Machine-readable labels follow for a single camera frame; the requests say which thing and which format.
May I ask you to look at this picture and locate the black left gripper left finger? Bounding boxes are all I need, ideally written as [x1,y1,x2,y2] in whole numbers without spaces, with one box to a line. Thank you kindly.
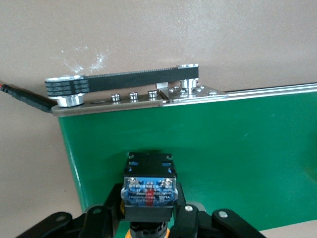
[14,183,125,238]

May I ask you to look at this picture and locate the green conveyor belt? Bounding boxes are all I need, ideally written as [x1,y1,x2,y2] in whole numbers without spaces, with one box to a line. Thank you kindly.
[44,63,317,231]

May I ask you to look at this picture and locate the yellow push button switch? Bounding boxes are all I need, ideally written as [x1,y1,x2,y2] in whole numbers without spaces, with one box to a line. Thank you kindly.
[120,151,179,238]

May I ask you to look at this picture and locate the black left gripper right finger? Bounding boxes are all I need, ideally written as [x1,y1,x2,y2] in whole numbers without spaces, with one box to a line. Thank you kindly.
[170,183,267,238]

